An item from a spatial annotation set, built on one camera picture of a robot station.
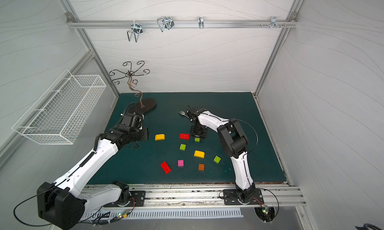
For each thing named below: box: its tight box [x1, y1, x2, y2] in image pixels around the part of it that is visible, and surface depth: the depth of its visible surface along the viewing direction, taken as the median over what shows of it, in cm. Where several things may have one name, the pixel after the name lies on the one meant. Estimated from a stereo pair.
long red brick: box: [160, 161, 172, 175], surface depth 84 cm
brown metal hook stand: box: [109, 60, 157, 114], surface depth 92 cm
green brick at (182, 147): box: [179, 143, 187, 151], surface depth 92 cm
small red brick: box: [179, 133, 191, 140], surface depth 97 cm
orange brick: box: [198, 163, 205, 171], surface depth 84 cm
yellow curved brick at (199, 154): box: [193, 150, 205, 159], surface depth 90 cm
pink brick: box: [177, 159, 185, 167], surface depth 86 cm
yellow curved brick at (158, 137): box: [155, 134, 166, 141], surface depth 97 cm
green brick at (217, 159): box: [213, 155, 222, 164], surface depth 88 cm
